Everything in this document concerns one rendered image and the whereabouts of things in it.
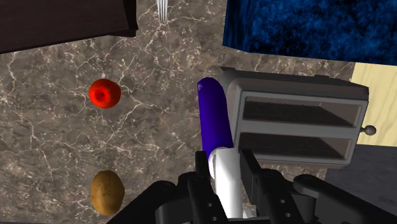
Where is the blue patterned robot stand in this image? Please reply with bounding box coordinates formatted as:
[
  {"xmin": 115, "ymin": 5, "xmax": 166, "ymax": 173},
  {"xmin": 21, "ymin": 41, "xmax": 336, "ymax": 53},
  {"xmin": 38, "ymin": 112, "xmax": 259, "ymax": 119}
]
[{"xmin": 222, "ymin": 0, "xmax": 397, "ymax": 67}]

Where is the red tomato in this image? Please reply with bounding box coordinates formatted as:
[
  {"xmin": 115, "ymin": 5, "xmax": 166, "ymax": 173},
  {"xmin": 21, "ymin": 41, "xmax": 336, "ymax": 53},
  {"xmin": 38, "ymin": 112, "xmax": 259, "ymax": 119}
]
[{"xmin": 88, "ymin": 78, "xmax": 122, "ymax": 109}]

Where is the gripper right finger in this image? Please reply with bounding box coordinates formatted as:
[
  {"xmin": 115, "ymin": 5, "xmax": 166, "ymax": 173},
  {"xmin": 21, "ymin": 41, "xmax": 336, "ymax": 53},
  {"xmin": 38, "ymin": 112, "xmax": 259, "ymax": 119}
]
[{"xmin": 240, "ymin": 148, "xmax": 397, "ymax": 224}]

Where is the brown potato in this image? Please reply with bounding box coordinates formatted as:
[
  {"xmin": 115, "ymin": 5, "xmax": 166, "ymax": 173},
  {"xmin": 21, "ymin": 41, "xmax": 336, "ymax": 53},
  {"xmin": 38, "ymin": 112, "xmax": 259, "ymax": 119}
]
[{"xmin": 90, "ymin": 169, "xmax": 125, "ymax": 216}]

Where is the blue and white cylinder tool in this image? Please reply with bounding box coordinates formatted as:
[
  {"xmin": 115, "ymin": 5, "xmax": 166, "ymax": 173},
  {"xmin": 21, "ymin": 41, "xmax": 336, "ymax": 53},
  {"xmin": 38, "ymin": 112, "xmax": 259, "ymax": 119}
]
[{"xmin": 197, "ymin": 77, "xmax": 249, "ymax": 220}]

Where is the dark brown box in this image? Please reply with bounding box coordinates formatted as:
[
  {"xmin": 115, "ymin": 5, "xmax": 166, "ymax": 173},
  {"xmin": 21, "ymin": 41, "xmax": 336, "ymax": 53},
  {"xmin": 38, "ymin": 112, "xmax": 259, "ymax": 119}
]
[{"xmin": 0, "ymin": 0, "xmax": 139, "ymax": 55}]

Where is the silver fork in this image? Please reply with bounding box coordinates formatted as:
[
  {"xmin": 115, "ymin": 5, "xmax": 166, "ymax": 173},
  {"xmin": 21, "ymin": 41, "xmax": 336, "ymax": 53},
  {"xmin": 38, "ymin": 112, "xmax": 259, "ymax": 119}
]
[{"xmin": 156, "ymin": 0, "xmax": 169, "ymax": 24}]

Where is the grey toaster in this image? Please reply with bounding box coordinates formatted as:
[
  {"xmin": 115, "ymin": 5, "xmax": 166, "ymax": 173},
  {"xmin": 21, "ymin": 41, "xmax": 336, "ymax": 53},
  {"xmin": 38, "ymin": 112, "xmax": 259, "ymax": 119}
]
[{"xmin": 217, "ymin": 66, "xmax": 377, "ymax": 170}]

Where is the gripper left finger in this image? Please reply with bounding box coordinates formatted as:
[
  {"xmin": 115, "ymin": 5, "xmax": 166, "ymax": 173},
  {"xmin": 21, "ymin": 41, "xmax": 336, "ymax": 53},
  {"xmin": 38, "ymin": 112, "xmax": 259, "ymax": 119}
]
[{"xmin": 106, "ymin": 150, "xmax": 230, "ymax": 224}]

